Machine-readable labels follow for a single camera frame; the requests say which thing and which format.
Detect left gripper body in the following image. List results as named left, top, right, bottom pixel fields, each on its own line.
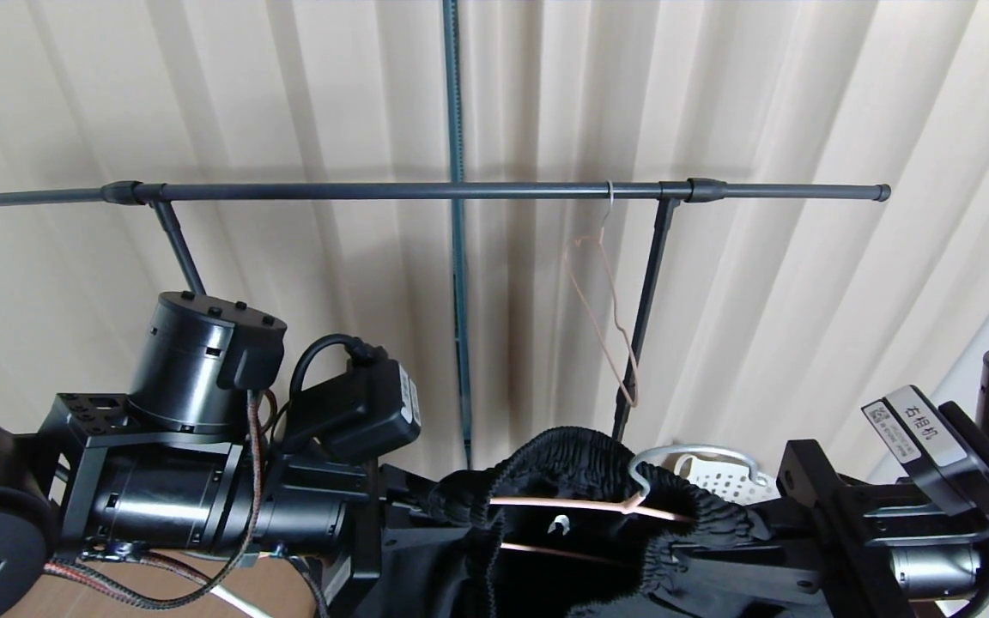
left=93, top=445, right=387, bottom=618

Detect window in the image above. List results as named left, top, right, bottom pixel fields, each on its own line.
left=442, top=0, right=475, bottom=471

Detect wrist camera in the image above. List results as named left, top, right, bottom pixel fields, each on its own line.
left=861, top=384, right=989, bottom=547
left=275, top=355, right=423, bottom=470

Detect beige curtain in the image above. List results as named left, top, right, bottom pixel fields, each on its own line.
left=0, top=0, right=461, bottom=482
left=463, top=0, right=989, bottom=482

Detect black clothes rack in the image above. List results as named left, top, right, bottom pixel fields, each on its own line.
left=0, top=179, right=892, bottom=444

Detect pink clothes hanger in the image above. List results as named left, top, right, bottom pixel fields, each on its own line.
left=567, top=181, right=640, bottom=409
left=489, top=443, right=761, bottom=568

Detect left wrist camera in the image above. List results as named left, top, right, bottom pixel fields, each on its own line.
left=275, top=355, right=423, bottom=470

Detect white laundry basket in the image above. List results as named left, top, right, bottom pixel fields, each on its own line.
left=661, top=445, right=781, bottom=508

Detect black cable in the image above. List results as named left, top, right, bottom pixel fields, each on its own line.
left=288, top=332, right=389, bottom=430

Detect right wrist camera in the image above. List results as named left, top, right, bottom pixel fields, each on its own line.
left=861, top=384, right=989, bottom=547

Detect black shorts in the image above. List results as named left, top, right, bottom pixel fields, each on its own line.
left=374, top=424, right=823, bottom=618

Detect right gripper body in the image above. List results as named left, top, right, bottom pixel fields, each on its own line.
left=777, top=439, right=989, bottom=618

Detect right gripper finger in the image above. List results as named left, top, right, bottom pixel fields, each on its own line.
left=674, top=553, right=818, bottom=595

